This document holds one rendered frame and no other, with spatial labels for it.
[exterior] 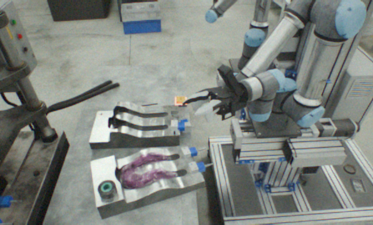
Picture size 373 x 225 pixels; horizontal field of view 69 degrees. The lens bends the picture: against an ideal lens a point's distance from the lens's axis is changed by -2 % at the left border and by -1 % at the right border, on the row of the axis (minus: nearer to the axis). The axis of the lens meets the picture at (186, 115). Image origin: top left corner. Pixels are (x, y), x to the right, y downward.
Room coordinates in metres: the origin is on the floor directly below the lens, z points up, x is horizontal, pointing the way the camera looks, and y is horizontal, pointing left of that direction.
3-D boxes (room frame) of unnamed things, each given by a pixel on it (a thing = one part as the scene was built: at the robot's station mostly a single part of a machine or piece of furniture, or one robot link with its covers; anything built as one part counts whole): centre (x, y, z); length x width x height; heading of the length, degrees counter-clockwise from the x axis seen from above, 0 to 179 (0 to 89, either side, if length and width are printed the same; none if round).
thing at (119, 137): (1.17, 0.30, 0.87); 0.50 x 0.26 x 0.14; 93
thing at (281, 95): (1.01, -0.44, 1.20); 0.13 x 0.12 x 0.14; 30
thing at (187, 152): (0.97, -0.04, 0.86); 0.13 x 0.05 x 0.05; 110
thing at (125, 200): (0.82, 0.19, 0.86); 0.50 x 0.26 x 0.11; 110
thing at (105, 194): (0.68, 0.35, 0.93); 0.08 x 0.08 x 0.04
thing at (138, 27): (4.38, 0.73, 0.11); 0.61 x 0.41 x 0.22; 98
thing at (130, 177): (0.82, 0.19, 0.90); 0.26 x 0.18 x 0.08; 110
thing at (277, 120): (1.02, -0.44, 1.09); 0.15 x 0.15 x 0.10
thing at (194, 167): (0.87, -0.08, 0.86); 0.13 x 0.05 x 0.05; 110
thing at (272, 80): (0.77, -0.27, 1.43); 0.11 x 0.08 x 0.09; 120
